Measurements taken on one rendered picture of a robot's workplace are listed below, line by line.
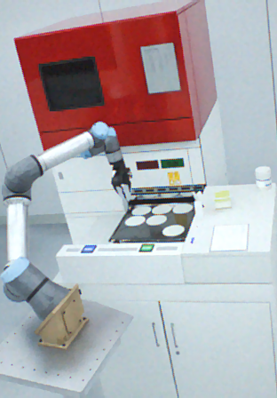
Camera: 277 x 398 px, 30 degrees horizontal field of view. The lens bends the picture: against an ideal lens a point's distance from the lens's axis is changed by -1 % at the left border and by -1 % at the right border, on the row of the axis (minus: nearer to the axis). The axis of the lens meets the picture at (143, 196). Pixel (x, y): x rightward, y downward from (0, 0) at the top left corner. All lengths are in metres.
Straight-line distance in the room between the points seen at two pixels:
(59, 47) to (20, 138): 2.20
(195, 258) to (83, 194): 0.96
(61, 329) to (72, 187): 1.08
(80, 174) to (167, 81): 0.72
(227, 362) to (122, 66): 1.40
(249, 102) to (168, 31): 1.73
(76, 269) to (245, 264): 0.72
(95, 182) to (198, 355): 1.04
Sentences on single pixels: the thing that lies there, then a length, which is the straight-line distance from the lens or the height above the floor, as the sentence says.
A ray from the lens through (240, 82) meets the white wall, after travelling 3.91.
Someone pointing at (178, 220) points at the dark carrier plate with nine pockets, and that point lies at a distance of 2.42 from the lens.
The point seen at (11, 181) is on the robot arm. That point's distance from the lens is 2.09.
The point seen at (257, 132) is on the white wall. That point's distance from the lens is 4.01.
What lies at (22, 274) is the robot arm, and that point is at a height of 1.10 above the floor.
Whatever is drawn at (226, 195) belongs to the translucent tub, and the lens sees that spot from 2.28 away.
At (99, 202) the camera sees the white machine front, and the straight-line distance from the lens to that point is 2.77.
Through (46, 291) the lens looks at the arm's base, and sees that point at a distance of 1.88.
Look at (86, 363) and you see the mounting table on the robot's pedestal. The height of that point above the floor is 0.82.
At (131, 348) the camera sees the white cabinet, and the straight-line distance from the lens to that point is 2.41.
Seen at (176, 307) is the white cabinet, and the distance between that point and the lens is 2.19.
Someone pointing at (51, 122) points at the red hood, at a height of 1.39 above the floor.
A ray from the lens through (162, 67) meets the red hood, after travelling 2.36.
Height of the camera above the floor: 2.00
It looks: 24 degrees down
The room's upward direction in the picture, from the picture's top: 11 degrees counter-clockwise
